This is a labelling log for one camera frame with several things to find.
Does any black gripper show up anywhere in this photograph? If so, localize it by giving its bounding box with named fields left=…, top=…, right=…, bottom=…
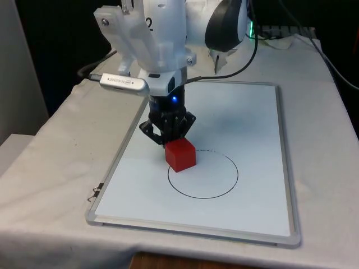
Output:
left=139, top=85, right=197, bottom=147

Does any red cube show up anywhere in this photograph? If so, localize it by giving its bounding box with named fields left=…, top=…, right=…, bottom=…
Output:
left=164, top=137, right=197, bottom=173

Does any flat whiteboard with silver frame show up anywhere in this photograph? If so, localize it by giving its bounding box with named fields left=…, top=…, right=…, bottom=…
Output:
left=85, top=81, right=302, bottom=249

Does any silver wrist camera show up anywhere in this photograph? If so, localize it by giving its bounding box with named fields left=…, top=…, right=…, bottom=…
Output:
left=98, top=72, right=150, bottom=98

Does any black cable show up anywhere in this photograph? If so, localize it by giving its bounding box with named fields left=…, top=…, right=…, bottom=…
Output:
left=185, top=0, right=259, bottom=84
left=277, top=0, right=359, bottom=91
left=77, top=49, right=118, bottom=82

